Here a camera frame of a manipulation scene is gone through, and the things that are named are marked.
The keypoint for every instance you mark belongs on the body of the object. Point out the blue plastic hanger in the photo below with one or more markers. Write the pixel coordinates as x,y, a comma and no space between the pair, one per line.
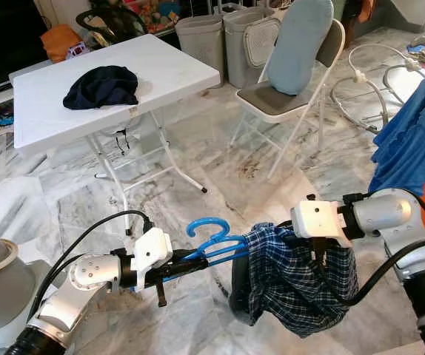
209,220

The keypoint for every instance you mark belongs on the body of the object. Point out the grey perforated bin lid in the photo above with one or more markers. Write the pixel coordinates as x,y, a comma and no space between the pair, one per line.
263,43

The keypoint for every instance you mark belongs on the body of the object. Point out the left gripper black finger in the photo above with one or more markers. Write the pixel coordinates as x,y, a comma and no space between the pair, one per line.
189,263
184,272

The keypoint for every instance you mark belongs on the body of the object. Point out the colourful toy box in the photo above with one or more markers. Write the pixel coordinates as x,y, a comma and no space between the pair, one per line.
149,13

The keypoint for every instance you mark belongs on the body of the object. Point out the white baby bouncer frame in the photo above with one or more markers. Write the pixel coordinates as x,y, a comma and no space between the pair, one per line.
360,76

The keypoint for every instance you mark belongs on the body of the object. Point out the white folding table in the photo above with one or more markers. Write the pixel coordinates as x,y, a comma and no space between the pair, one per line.
168,74

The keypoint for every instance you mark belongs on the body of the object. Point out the orange bag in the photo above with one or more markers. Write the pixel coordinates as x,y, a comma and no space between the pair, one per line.
61,43

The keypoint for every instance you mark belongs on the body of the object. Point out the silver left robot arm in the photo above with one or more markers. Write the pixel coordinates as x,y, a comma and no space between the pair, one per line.
86,277

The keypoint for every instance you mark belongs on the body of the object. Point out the light blue cushion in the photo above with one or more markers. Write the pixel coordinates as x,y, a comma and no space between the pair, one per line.
301,44

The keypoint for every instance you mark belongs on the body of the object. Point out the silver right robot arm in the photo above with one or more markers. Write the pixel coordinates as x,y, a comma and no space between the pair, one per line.
383,211

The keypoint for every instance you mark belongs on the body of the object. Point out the black stroller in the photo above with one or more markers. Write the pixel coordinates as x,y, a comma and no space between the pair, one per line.
109,22

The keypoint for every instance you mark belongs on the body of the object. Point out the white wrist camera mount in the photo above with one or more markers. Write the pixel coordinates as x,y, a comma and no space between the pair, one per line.
316,222
153,251

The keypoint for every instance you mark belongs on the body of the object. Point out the blue shirt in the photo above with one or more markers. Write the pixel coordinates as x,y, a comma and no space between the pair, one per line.
412,140

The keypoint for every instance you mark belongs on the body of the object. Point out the white folding chair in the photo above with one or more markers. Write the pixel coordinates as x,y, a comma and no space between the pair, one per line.
275,100

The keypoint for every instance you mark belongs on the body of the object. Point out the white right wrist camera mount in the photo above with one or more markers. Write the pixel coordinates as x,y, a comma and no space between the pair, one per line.
316,222

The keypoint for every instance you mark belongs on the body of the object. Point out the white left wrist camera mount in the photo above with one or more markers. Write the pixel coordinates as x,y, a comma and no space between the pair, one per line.
153,251

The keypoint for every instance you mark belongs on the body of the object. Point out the grey laundry bin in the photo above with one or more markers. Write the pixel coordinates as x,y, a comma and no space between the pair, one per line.
199,41
235,44

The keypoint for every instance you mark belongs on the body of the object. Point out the black television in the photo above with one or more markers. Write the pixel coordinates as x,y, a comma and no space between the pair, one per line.
5,44

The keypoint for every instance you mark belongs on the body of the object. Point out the navy crumpled garment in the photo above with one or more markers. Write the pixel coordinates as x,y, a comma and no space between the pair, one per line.
101,87

